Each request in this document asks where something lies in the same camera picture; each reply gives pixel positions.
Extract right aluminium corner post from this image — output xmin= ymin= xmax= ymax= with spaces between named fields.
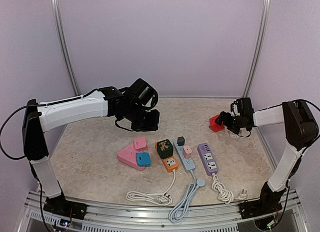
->
xmin=242 ymin=0 xmax=271 ymax=97

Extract purple power strip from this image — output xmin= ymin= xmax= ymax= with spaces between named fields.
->
xmin=197 ymin=143 xmax=219 ymax=176

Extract dark grey charger plug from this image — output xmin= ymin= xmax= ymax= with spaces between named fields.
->
xmin=177 ymin=136 xmax=185 ymax=146

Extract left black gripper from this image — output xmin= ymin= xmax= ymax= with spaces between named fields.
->
xmin=125 ymin=103 xmax=161 ymax=132

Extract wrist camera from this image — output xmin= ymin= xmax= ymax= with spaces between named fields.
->
xmin=230 ymin=97 xmax=254 ymax=116
xmin=124 ymin=78 xmax=159 ymax=110

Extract light blue power strip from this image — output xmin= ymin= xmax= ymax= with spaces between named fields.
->
xmin=173 ymin=140 xmax=196 ymax=173

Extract pink triangular power socket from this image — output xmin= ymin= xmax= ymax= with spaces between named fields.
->
xmin=117 ymin=144 xmax=145 ymax=171

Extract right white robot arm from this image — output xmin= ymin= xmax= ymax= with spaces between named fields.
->
xmin=213 ymin=97 xmax=320 ymax=214

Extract white cable of orange strip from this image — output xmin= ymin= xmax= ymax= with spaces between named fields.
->
xmin=125 ymin=170 xmax=177 ymax=206

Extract white cable of purple strip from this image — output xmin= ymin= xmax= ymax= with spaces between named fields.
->
xmin=211 ymin=173 xmax=250 ymax=205

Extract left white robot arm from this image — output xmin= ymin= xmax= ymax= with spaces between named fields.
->
xmin=22 ymin=85 xmax=160 ymax=215

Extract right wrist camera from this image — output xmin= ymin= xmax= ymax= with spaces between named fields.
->
xmin=230 ymin=97 xmax=254 ymax=116

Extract aluminium corner post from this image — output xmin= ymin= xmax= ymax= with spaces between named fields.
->
xmin=242 ymin=0 xmax=271 ymax=97
xmin=51 ymin=0 xmax=80 ymax=96

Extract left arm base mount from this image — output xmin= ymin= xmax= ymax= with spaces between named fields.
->
xmin=43 ymin=195 xmax=88 ymax=220

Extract pale pink charger plug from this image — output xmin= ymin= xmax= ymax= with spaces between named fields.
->
xmin=182 ymin=145 xmax=192 ymax=159

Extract blue charger plug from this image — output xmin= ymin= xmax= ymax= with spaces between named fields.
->
xmin=136 ymin=152 xmax=151 ymax=167

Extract red cube socket adapter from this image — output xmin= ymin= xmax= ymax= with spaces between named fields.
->
xmin=209 ymin=115 xmax=225 ymax=132

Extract orange power strip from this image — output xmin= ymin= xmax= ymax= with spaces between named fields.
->
xmin=162 ymin=156 xmax=179 ymax=173

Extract aluminium front rail frame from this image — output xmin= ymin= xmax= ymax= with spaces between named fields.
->
xmin=13 ymin=190 xmax=311 ymax=232

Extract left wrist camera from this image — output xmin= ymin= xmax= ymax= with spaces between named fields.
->
xmin=124 ymin=78 xmax=159 ymax=110

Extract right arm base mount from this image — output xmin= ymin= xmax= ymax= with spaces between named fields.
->
xmin=239 ymin=182 xmax=286 ymax=219

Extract white charger plug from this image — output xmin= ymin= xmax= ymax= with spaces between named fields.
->
xmin=228 ymin=131 xmax=242 ymax=138

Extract light blue cable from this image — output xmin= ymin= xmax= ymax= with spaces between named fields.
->
xmin=167 ymin=169 xmax=207 ymax=224

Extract left aluminium corner post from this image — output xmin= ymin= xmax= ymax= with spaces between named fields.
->
xmin=51 ymin=0 xmax=80 ymax=96

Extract dark green cube adapter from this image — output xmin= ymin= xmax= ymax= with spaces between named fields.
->
xmin=155 ymin=139 xmax=174 ymax=159

